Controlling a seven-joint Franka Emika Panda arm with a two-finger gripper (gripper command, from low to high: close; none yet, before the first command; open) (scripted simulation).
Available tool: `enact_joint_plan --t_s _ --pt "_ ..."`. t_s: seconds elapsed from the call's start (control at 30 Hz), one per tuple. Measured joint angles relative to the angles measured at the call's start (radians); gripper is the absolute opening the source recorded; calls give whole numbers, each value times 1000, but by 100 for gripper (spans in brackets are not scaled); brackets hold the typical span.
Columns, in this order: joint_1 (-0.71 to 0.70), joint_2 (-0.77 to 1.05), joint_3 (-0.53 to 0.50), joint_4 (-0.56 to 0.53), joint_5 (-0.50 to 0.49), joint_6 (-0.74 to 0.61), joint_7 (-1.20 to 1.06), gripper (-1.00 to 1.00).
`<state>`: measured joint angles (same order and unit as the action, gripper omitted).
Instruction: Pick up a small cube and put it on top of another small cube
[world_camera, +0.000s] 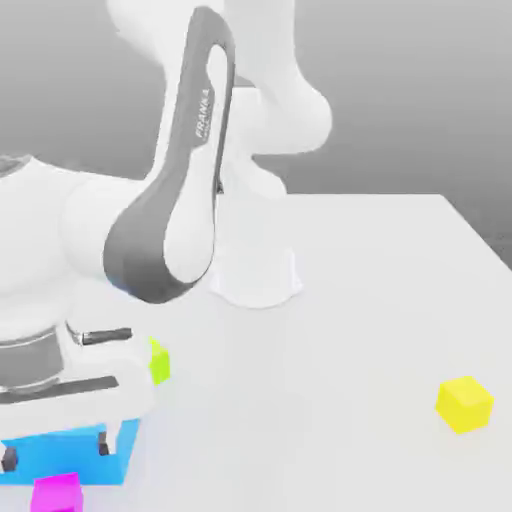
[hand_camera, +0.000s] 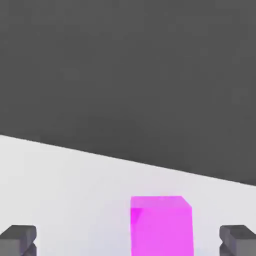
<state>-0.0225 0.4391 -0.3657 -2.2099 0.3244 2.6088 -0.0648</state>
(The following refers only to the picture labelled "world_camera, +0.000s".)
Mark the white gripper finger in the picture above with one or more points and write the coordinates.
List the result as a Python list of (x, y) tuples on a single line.
[(7, 454), (111, 436)]

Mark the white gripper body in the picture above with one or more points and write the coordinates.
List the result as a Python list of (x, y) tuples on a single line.
[(128, 392)]

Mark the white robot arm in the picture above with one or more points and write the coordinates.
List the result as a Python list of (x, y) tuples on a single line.
[(188, 160)]

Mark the small lime green cube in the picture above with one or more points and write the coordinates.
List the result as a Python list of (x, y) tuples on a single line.
[(160, 366)]

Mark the small magenta cube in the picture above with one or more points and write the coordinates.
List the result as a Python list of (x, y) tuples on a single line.
[(56, 494)]

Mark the small yellow cube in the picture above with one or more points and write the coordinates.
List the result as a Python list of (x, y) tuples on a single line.
[(464, 404)]

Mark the large blue box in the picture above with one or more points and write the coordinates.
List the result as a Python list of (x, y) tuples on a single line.
[(60, 456)]

